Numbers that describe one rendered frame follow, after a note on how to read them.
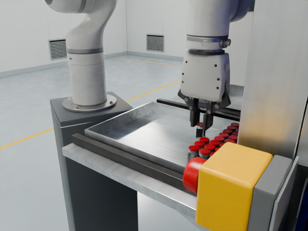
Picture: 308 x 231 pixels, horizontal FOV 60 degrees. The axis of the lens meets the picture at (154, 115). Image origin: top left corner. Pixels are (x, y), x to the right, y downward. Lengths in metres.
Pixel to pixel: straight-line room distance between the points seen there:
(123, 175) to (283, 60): 0.35
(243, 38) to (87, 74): 0.79
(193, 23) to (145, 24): 6.92
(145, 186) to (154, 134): 0.21
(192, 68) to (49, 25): 5.83
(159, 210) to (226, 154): 1.51
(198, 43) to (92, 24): 0.46
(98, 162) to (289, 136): 0.38
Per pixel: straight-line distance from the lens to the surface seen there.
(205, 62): 0.56
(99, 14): 0.93
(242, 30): 1.38
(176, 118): 0.77
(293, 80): 0.31
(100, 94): 0.93
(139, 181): 0.50
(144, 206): 1.81
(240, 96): 1.03
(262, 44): 0.31
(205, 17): 0.54
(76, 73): 0.91
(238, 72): 1.41
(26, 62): 6.07
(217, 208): 0.28
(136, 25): 7.67
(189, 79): 0.58
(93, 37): 0.89
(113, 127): 0.70
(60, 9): 0.88
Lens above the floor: 1.17
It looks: 21 degrees down
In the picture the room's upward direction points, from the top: straight up
